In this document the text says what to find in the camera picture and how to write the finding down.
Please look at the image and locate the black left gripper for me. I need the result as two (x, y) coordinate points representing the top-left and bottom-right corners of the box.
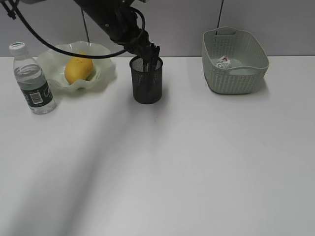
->
(98, 7), (154, 64)

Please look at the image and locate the black marker pen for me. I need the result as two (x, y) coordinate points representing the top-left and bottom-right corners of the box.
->
(150, 43), (160, 71)

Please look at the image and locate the yellow mango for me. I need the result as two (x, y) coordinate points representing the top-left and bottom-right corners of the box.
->
(64, 57), (94, 84)

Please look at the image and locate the waste paper ball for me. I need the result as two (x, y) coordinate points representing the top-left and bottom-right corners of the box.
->
(216, 56), (231, 69)

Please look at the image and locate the clear water bottle green label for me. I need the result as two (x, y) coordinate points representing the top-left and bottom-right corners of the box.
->
(9, 42), (57, 115)

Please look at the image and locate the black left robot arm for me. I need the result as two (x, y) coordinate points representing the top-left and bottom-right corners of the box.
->
(75, 0), (153, 63)

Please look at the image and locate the black mesh pen holder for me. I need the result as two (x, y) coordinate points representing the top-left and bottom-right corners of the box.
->
(129, 57), (163, 104)

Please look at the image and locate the pale green wavy plate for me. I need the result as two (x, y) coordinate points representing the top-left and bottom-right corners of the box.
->
(37, 41), (117, 93)

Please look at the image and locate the pale green woven basket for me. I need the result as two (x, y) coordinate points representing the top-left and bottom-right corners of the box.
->
(202, 27), (269, 94)

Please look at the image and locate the black cable on left wall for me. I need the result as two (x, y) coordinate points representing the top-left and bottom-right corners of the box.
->
(81, 7), (91, 43)

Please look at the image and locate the black cable on wall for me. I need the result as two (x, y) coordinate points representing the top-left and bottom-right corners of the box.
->
(216, 0), (225, 35)
(81, 7), (91, 43)

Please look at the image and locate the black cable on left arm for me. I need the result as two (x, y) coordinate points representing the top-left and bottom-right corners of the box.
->
(0, 0), (146, 59)

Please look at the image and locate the black cable on right wall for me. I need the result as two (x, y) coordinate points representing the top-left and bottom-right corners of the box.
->
(216, 0), (225, 35)

